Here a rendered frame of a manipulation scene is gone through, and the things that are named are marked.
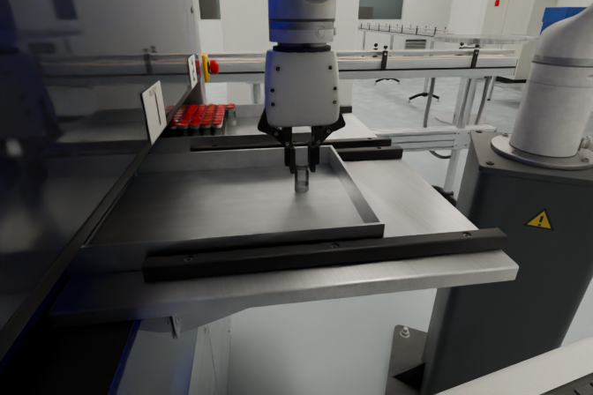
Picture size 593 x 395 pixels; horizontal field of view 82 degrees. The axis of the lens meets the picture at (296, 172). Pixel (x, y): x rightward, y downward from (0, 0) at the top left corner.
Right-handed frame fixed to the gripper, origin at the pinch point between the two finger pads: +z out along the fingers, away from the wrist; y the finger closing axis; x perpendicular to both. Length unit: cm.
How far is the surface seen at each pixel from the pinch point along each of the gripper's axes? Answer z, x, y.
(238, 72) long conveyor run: 5, -121, 12
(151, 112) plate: -8.7, 4.8, 18.7
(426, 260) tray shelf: 5.9, 18.1, -11.3
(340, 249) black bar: 3.9, 17.5, -1.5
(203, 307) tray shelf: 6.9, 20.5, 12.8
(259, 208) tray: 5.6, 4.6, 6.6
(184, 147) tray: 4.2, -18.5, 20.2
